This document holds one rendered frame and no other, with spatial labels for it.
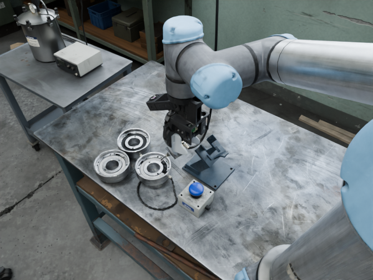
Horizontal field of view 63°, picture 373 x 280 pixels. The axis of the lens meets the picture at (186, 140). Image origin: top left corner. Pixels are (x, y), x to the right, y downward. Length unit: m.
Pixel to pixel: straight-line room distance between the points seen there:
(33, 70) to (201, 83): 1.33
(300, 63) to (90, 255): 1.47
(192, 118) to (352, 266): 0.44
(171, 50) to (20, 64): 1.32
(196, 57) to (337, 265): 0.36
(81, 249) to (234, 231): 1.09
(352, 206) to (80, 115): 1.03
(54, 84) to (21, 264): 0.92
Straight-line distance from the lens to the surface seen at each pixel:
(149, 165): 0.92
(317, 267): 0.38
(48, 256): 1.81
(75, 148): 1.05
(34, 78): 1.68
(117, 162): 0.94
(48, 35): 1.70
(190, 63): 0.53
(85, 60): 1.57
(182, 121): 0.68
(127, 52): 2.67
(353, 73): 0.43
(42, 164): 2.19
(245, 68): 0.53
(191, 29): 0.56
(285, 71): 0.51
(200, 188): 0.80
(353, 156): 0.23
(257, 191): 0.91
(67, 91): 1.52
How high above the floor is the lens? 1.53
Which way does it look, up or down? 46 degrees down
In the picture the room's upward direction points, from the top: straight up
